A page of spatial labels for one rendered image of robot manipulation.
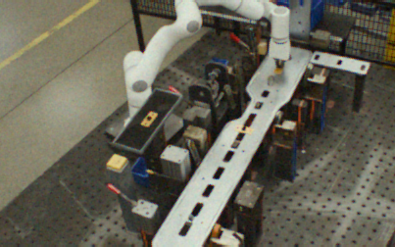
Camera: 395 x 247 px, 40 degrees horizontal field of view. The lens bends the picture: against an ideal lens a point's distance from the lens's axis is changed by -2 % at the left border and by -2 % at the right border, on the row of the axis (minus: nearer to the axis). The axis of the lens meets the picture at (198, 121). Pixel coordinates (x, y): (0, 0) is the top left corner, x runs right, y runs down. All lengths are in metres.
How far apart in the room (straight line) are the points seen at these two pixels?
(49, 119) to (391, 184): 2.61
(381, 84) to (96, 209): 1.70
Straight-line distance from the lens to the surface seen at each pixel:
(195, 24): 2.43
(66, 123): 4.24
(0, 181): 4.02
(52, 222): 2.73
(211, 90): 2.47
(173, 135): 2.87
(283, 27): 2.64
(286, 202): 2.63
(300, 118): 2.70
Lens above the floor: 2.77
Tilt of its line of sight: 44 degrees down
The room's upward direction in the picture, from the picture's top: 7 degrees counter-clockwise
